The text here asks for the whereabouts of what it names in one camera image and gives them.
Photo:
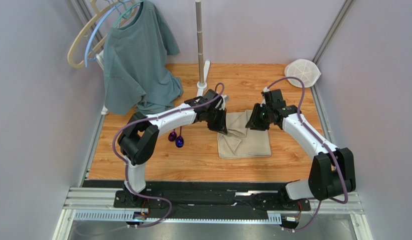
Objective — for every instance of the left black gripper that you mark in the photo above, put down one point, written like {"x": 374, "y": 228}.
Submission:
{"x": 221, "y": 126}

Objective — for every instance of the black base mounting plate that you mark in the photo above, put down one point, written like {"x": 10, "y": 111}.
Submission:
{"x": 212, "y": 200}

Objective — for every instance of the white plastic mesh basket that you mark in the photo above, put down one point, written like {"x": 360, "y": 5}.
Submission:
{"x": 305, "y": 70}

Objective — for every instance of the beige cloth napkin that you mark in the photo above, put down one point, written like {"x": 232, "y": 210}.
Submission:
{"x": 241, "y": 142}

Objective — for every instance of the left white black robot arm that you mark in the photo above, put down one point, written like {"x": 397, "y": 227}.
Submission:
{"x": 137, "y": 139}

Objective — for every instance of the aluminium frame rail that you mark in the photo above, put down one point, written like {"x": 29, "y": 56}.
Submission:
{"x": 88, "y": 213}

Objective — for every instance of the blue plastic hanger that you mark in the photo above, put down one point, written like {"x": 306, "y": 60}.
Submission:
{"x": 93, "y": 51}

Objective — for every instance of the white rack base foot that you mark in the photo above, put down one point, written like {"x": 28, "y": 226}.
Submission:
{"x": 202, "y": 84}

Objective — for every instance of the beige wooden hanger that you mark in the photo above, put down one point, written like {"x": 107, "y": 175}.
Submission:
{"x": 83, "y": 9}

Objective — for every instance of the teal green t-shirt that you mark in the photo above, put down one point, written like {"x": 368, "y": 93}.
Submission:
{"x": 135, "y": 57}

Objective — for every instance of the metal garment rack pole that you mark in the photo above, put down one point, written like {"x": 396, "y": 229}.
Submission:
{"x": 199, "y": 36}

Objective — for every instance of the green plastic hanger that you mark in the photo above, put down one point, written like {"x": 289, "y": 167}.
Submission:
{"x": 126, "y": 14}

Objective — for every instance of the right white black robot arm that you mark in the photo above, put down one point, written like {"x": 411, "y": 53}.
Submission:
{"x": 332, "y": 171}

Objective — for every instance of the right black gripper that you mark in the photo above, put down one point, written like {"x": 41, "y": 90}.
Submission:
{"x": 254, "y": 117}

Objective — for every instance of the blue purple spoon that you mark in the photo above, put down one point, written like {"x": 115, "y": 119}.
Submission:
{"x": 179, "y": 142}

